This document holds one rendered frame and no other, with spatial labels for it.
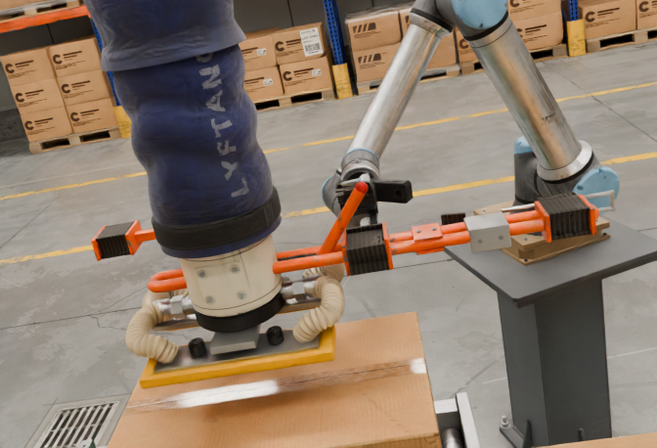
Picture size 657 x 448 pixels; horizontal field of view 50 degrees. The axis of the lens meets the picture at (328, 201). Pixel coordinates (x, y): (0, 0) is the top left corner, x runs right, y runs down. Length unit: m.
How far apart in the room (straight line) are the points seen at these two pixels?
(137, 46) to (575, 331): 1.63
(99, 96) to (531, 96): 7.65
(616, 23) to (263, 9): 4.40
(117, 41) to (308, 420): 0.71
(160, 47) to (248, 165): 0.24
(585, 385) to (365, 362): 1.15
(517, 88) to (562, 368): 0.96
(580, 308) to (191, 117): 1.49
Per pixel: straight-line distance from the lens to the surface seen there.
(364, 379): 1.36
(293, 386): 1.39
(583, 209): 1.26
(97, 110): 9.11
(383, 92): 1.78
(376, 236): 1.26
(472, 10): 1.65
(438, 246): 1.24
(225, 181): 1.14
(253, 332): 1.24
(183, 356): 1.29
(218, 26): 1.12
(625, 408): 2.79
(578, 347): 2.33
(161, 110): 1.11
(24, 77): 9.37
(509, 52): 1.72
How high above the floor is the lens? 1.72
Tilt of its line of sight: 20 degrees down
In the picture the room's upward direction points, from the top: 12 degrees counter-clockwise
